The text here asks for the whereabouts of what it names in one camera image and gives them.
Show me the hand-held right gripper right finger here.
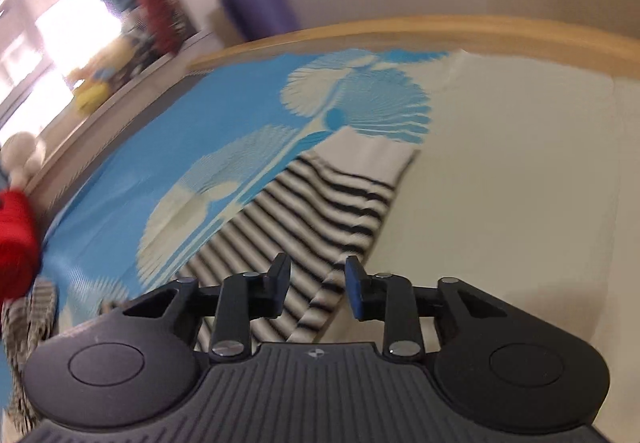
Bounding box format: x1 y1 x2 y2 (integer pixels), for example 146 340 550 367
345 255 506 359

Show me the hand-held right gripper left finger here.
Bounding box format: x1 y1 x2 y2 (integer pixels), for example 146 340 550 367
122 253 292 364

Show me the black white striped shirt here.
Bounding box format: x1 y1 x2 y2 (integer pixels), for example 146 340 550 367
177 126 421 354

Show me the blue cream printed bed sheet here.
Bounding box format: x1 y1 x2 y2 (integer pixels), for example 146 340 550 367
0 48 640 443

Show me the grey plaid cloth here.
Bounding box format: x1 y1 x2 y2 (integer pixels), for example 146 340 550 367
0 275 61 434

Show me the red knitted blanket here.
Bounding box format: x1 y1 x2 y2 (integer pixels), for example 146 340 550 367
0 188 38 301

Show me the yellow plush toy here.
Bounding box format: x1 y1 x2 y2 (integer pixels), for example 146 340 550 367
67 36 138 116

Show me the purple rolled mat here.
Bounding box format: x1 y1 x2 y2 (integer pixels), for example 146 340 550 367
217 0 303 44

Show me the white plush toy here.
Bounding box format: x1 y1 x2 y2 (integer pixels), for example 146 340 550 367
0 130 48 186

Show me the dark red cushion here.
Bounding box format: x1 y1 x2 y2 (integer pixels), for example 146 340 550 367
137 0 198 56

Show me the wooden bed frame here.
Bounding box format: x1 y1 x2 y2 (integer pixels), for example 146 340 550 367
187 14 640 76

